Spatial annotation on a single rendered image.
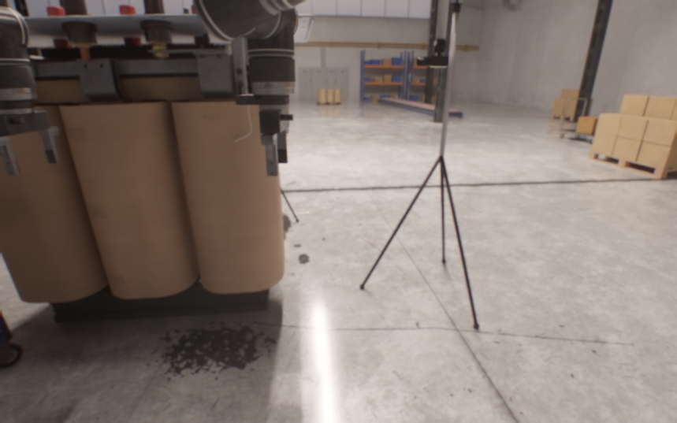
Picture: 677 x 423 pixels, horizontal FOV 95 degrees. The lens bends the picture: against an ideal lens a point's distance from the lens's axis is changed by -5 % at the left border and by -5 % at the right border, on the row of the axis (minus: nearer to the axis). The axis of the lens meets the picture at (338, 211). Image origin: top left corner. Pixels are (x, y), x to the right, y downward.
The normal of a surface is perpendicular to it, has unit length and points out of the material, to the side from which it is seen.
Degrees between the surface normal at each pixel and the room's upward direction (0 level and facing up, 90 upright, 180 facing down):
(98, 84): 90
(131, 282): 90
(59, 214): 90
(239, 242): 90
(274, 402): 0
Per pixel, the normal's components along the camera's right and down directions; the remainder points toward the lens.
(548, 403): 0.00, -0.93
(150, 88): 0.12, 0.37
